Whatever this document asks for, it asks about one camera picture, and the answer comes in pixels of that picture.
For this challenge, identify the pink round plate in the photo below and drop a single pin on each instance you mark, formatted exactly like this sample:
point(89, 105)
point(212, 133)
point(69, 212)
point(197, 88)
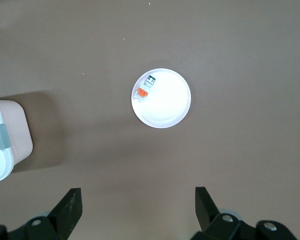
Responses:
point(170, 105)

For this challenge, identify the white lidded storage box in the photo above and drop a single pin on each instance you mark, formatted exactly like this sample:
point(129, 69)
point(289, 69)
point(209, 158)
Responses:
point(17, 130)

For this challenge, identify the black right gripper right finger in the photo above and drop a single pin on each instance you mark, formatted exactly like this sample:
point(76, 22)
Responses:
point(205, 207)

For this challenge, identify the brown table cloth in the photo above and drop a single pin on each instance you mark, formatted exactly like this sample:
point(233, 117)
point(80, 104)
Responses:
point(90, 50)

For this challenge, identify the white orange switch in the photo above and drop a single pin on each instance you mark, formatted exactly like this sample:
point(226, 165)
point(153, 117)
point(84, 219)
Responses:
point(141, 92)

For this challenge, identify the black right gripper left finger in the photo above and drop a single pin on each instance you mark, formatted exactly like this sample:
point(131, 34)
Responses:
point(70, 207)

